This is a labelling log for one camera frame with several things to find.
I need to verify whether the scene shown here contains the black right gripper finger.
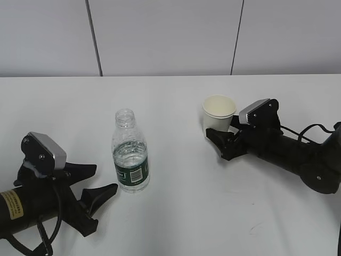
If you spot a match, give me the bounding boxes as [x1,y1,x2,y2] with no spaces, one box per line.
[230,115,241,129]
[206,128,233,155]

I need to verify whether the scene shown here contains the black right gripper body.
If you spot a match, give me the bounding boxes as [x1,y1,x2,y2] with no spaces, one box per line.
[220,127,282,161]

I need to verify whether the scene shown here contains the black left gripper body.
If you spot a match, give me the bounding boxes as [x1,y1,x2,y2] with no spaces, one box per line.
[13,164,98,236]

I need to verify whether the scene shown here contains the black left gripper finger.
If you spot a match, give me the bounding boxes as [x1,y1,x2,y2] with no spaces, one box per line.
[63,163,97,186]
[82,183,118,216]

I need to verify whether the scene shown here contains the white paper cup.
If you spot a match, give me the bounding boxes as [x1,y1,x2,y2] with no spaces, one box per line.
[202,94,237,137]

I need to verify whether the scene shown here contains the clear green-label water bottle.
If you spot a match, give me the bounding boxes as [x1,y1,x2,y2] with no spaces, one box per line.
[111,109,150,193]

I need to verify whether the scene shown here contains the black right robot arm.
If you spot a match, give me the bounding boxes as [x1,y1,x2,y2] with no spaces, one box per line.
[206,122,340,194]

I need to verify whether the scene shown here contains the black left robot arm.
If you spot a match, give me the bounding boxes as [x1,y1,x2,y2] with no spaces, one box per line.
[1,163,118,237]

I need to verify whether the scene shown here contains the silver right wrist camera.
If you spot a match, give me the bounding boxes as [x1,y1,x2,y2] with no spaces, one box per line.
[238,99,280,129]

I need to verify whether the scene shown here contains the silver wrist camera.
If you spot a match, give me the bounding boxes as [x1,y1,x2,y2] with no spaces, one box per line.
[21,132,67,179]
[238,99,280,129]

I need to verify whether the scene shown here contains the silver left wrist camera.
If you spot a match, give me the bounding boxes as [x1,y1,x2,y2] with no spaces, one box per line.
[21,132,67,179]

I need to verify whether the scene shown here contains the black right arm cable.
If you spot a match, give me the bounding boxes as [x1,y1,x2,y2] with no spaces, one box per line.
[277,123,337,146]

